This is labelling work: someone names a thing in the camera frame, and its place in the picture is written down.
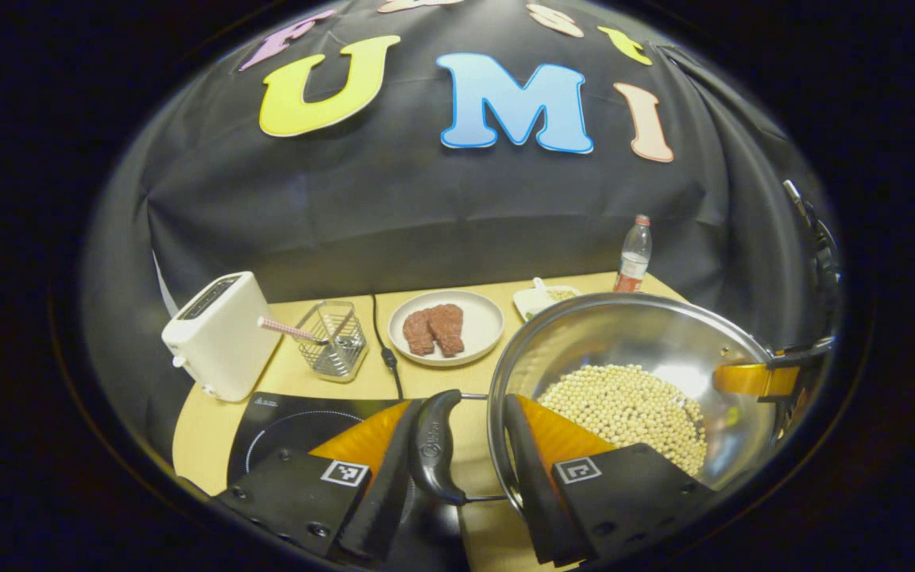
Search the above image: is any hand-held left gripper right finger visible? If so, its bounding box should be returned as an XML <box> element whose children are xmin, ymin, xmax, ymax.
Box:
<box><xmin>503</xmin><ymin>393</ymin><xmax>716</xmax><ymax>566</ymax></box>

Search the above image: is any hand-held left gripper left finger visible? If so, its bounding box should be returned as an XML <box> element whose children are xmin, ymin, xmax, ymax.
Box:
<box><xmin>211</xmin><ymin>397</ymin><xmax>427</xmax><ymax>561</ymax></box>

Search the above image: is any pile of yellow soybeans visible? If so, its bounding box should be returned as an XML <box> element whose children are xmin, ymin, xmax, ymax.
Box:
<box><xmin>537</xmin><ymin>364</ymin><xmax>708</xmax><ymax>477</ymax></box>

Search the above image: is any black induction cooktop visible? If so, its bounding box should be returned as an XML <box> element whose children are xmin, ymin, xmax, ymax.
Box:
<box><xmin>227</xmin><ymin>392</ymin><xmax>466</xmax><ymax>572</ymax></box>

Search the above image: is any steel pot with black handles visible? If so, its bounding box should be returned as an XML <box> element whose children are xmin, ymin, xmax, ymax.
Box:
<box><xmin>408</xmin><ymin>292</ymin><xmax>780</xmax><ymax>517</ymax></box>

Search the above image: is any brown meat piece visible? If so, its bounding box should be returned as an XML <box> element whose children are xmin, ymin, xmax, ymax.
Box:
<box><xmin>402</xmin><ymin>310</ymin><xmax>436</xmax><ymax>356</ymax></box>
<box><xmin>428</xmin><ymin>304</ymin><xmax>465</xmax><ymax>358</ymax></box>

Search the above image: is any clear water bottle red label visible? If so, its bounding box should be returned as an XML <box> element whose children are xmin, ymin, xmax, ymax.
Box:
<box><xmin>614</xmin><ymin>214</ymin><xmax>653</xmax><ymax>293</ymax></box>

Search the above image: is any round white plate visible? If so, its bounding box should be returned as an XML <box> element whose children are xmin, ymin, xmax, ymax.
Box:
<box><xmin>388</xmin><ymin>290</ymin><xmax>505</xmax><ymax>367</ymax></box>

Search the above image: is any white divided dish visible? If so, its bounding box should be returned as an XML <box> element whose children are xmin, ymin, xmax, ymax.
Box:
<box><xmin>513</xmin><ymin>277</ymin><xmax>581</xmax><ymax>321</ymax></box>

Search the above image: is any dark metal stand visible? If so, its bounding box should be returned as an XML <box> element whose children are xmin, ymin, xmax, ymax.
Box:
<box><xmin>783</xmin><ymin>179</ymin><xmax>844</xmax><ymax>279</ymax></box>

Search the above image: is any white toaster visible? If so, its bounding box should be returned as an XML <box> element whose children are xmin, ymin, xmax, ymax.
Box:
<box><xmin>161</xmin><ymin>272</ymin><xmax>284</xmax><ymax>402</ymax></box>

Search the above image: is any black power cable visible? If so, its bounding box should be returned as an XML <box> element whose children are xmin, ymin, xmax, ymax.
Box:
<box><xmin>370</xmin><ymin>294</ymin><xmax>404</xmax><ymax>400</ymax></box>

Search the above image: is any wire mesh basket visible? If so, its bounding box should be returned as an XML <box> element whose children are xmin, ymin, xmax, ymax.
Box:
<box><xmin>295</xmin><ymin>300</ymin><xmax>369</xmax><ymax>384</ymax></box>

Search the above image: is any pink checkered utensil handle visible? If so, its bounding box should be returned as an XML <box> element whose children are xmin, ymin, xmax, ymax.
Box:
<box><xmin>257</xmin><ymin>316</ymin><xmax>330</xmax><ymax>345</ymax></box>

